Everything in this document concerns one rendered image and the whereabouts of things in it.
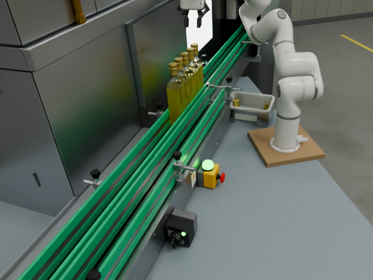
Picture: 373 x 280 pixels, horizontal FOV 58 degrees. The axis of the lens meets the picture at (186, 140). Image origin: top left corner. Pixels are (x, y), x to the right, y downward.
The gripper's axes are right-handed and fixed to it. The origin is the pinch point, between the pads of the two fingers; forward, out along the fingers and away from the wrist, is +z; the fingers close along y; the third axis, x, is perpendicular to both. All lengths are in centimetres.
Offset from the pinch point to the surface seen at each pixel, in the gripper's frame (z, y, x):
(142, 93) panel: 27.3, -12.6, -22.1
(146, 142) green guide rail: 42, -3, -36
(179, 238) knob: 62, 21, -60
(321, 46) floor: 32, 46, 367
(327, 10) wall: -16, 46, 475
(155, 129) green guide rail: 39.2, -3.3, -28.6
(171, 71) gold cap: 17.4, 0.0, -21.1
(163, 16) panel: -2.4, -11.8, -4.0
